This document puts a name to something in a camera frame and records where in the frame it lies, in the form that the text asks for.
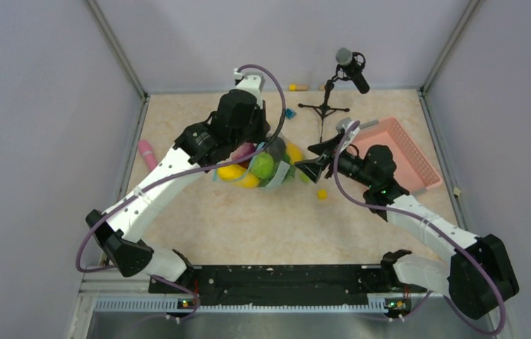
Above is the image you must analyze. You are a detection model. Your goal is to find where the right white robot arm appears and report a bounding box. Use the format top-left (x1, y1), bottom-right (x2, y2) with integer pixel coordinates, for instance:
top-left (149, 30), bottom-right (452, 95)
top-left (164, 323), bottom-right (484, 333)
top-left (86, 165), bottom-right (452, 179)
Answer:
top-left (295, 131), bottom-right (519, 319)

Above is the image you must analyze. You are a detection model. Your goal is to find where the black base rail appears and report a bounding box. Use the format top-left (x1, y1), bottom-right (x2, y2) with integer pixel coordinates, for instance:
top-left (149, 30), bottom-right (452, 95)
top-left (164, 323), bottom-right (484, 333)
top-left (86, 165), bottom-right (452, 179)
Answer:
top-left (148, 251), bottom-right (428, 310)

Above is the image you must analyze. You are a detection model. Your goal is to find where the yellow lemon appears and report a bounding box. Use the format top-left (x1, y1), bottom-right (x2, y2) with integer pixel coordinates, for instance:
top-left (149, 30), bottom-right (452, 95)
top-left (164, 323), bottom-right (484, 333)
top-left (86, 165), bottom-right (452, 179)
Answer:
top-left (286, 143), bottom-right (304, 165)

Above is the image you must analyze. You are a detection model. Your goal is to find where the teal square block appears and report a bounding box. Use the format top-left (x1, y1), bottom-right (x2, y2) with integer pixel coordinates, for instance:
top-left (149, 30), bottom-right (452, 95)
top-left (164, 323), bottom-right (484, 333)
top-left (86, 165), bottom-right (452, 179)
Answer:
top-left (285, 108), bottom-right (296, 119)

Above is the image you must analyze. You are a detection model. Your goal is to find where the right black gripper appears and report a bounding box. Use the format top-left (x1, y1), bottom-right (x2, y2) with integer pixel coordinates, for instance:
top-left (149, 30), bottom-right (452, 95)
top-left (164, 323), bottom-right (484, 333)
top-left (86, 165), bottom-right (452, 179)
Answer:
top-left (295, 133), bottom-right (376, 188)

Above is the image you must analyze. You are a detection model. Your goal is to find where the purple onion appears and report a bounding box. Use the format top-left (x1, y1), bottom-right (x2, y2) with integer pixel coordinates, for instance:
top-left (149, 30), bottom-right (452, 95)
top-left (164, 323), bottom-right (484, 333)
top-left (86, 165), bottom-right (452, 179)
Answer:
top-left (231, 143), bottom-right (256, 160)

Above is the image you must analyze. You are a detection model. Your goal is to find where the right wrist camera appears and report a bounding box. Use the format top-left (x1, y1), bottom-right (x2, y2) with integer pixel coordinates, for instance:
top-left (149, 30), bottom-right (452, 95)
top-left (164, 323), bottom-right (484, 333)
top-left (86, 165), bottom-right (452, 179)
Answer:
top-left (336, 117), bottom-right (361, 148)

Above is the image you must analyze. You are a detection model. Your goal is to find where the pink plastic basket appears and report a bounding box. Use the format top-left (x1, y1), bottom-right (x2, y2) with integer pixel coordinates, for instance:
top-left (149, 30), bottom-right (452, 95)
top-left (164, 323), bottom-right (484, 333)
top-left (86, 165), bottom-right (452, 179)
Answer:
top-left (352, 117), bottom-right (443, 195)

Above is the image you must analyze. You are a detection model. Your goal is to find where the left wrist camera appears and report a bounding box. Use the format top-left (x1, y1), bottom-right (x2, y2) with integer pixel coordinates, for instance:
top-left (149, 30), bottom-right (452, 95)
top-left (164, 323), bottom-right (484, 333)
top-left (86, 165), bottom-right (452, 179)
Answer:
top-left (234, 69), bottom-right (266, 109)

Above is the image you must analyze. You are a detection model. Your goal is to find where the yellow and wood block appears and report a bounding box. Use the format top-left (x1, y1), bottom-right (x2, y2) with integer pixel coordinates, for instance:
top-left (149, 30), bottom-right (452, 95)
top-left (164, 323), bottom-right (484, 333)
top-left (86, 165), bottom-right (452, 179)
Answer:
top-left (288, 83), bottom-right (309, 92)

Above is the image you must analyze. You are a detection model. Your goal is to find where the green block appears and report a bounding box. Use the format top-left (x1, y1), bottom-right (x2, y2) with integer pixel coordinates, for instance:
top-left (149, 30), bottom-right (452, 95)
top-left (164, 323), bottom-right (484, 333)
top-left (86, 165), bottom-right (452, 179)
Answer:
top-left (299, 172), bottom-right (311, 184)

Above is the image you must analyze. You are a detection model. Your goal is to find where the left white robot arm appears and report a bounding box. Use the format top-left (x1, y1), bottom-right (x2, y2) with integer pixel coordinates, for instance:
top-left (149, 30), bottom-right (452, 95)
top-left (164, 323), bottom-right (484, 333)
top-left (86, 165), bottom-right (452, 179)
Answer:
top-left (83, 85), bottom-right (270, 292)

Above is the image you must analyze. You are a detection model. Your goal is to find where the clear zip top bag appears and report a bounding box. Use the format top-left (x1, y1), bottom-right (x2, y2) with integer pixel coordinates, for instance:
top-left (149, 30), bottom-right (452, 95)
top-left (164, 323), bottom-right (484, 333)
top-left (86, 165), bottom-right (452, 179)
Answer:
top-left (212, 136), bottom-right (310, 190)

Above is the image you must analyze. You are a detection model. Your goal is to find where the yellow cube block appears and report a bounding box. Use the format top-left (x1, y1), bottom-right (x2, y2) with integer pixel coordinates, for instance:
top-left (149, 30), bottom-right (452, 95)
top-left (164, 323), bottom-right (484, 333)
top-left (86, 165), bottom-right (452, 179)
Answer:
top-left (316, 189), bottom-right (328, 201)

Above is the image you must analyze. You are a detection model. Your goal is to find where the black microphone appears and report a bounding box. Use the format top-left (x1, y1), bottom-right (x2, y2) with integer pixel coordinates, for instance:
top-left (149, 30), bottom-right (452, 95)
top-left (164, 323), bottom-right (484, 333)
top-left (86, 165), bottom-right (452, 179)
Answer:
top-left (335, 47), bottom-right (370, 94)

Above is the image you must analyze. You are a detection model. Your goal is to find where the green lime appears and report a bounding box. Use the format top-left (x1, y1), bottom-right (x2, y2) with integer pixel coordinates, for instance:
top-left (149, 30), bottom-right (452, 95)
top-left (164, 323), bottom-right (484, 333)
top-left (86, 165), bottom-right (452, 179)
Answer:
top-left (249, 152), bottom-right (275, 179)

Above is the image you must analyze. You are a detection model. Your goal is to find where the pink cylindrical tool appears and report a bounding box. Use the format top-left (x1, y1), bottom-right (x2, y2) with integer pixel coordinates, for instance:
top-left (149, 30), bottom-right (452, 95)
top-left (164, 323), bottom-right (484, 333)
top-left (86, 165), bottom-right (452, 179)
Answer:
top-left (138, 139), bottom-right (159, 172)

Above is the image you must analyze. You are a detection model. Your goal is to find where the yellow banana piece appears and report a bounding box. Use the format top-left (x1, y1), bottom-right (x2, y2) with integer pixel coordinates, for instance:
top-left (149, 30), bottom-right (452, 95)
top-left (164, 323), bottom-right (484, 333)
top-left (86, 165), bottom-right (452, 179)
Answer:
top-left (216, 164), bottom-right (261, 189)

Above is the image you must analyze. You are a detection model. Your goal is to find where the dark purple eggplant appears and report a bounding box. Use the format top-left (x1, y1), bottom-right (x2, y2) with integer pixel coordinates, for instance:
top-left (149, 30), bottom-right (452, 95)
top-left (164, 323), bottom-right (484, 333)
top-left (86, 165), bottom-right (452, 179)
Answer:
top-left (266, 137), bottom-right (287, 162)

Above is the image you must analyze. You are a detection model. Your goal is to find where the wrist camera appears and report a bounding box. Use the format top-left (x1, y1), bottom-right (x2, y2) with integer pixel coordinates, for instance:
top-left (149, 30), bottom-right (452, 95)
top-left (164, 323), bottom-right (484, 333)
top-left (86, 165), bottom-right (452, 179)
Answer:
top-left (234, 69), bottom-right (266, 109)
top-left (336, 117), bottom-right (361, 148)

